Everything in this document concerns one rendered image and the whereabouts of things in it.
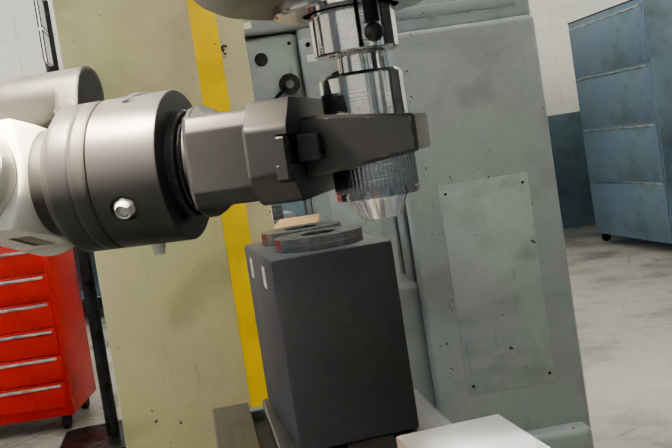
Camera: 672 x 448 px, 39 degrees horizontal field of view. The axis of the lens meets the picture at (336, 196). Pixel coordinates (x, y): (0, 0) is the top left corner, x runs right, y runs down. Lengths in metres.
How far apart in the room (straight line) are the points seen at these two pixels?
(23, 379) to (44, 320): 0.32
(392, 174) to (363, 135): 0.03
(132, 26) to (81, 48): 0.13
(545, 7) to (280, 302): 9.56
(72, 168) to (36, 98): 0.07
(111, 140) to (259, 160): 0.09
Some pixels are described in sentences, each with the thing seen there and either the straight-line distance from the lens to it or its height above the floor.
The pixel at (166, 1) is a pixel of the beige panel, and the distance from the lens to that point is 2.28.
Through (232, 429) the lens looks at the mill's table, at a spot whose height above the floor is 0.95.
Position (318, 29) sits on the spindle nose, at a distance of 0.52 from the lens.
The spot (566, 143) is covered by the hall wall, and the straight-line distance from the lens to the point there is 10.33.
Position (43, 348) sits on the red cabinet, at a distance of 5.11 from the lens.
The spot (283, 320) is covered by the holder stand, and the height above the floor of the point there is 1.08.
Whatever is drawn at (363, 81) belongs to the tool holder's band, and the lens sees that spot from 0.51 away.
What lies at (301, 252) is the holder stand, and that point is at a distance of 0.92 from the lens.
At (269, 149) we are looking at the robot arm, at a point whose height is 1.23.
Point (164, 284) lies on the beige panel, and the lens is 2.26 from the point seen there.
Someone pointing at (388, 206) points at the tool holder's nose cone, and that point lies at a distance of 0.52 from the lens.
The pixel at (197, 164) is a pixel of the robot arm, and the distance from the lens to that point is 0.51.
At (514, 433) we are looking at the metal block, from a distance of 0.44.
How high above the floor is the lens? 1.23
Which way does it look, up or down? 3 degrees down
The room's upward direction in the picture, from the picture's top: 9 degrees counter-clockwise
